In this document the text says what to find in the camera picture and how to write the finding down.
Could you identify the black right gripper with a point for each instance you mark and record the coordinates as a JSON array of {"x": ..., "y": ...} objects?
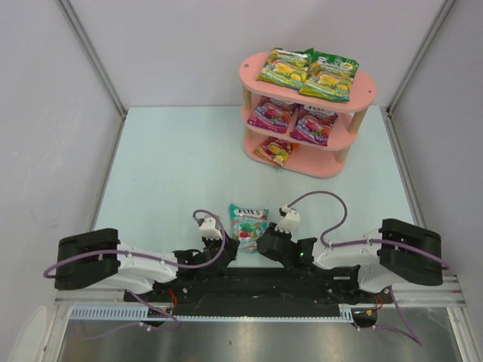
[{"x": 272, "y": 245}]

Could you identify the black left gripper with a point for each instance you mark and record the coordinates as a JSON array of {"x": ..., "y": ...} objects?
[{"x": 220, "y": 250}]

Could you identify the teal Fox's candy bag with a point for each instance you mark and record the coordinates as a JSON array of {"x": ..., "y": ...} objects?
[{"x": 247, "y": 226}]

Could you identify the orange Fox's fruits candy bag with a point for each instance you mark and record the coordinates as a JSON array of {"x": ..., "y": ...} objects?
[{"x": 276, "y": 151}]

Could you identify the purple Fox's berries candy bag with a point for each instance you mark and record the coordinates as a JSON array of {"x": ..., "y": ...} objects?
[{"x": 313, "y": 125}]

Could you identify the purple candy bag face-down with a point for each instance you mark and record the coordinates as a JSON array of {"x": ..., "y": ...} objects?
[{"x": 272, "y": 114}]

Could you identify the green Fox's candy bag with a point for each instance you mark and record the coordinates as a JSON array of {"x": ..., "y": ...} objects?
[{"x": 330, "y": 77}]

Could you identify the green spring tea candy bag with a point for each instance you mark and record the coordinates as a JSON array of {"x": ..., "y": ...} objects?
[{"x": 286, "y": 68}]

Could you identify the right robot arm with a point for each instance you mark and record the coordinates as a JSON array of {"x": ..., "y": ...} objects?
[{"x": 395, "y": 253}]

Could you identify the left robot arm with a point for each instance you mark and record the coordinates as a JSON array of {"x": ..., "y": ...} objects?
[{"x": 100, "y": 258}]

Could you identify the pink three-tier shelf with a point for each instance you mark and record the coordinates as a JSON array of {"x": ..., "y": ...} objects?
[{"x": 310, "y": 159}]

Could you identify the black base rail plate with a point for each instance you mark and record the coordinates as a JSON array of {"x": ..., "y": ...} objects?
[{"x": 265, "y": 293}]

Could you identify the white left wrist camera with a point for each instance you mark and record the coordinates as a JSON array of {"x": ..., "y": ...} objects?
[{"x": 209, "y": 229}]

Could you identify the left aluminium corner post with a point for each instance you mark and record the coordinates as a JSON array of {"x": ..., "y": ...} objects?
[{"x": 75, "y": 24}]

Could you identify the aluminium corner post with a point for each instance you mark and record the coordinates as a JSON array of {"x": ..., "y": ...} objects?
[
  {"x": 423, "y": 49},
  {"x": 75, "y": 24}
]

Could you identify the right aluminium corner post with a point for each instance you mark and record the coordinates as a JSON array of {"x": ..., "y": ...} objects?
[{"x": 423, "y": 49}]

